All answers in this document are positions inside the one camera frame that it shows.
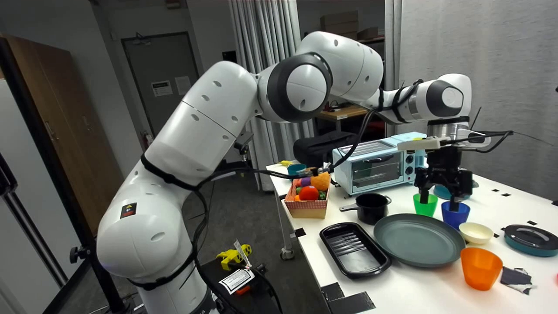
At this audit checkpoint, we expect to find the grey plate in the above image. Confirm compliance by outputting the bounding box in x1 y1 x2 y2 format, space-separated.
373 215 465 269

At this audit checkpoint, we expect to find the blue plastic cup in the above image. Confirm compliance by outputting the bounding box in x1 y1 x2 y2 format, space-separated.
441 203 471 229

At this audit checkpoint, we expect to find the orange plastic cup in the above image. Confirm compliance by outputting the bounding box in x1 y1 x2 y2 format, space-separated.
460 249 502 292

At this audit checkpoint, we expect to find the small white bowl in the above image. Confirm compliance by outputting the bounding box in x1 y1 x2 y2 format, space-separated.
458 222 493 247

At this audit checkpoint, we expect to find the orange plush fruit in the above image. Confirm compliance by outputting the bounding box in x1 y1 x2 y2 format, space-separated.
310 172 331 193

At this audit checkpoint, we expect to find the red plush tomato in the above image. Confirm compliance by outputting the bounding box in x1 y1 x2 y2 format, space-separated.
298 186 319 201

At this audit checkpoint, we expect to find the small black pot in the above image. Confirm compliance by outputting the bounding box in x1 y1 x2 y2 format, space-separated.
343 194 392 226

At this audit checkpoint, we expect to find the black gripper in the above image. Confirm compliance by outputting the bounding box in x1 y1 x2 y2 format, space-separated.
417 149 472 212

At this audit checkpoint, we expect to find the light blue toaster oven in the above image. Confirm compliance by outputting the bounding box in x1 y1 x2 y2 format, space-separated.
333 132 427 196

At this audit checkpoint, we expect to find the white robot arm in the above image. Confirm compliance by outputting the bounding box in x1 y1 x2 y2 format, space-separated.
96 32 472 314

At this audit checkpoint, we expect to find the black bag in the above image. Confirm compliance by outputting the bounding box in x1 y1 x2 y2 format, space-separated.
293 132 357 167

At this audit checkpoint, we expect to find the yellow clamp tool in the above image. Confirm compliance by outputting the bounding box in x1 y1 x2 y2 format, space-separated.
216 249 246 273

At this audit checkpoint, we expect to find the crumpled grey white wrapper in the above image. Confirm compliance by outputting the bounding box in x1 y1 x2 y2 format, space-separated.
500 268 532 296

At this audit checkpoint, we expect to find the teal pot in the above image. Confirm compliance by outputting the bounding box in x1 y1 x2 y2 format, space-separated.
288 165 307 177

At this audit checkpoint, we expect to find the black grill tray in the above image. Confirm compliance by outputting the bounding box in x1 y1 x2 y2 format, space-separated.
319 224 392 280

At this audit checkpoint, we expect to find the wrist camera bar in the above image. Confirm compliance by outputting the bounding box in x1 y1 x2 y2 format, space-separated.
397 132 511 154

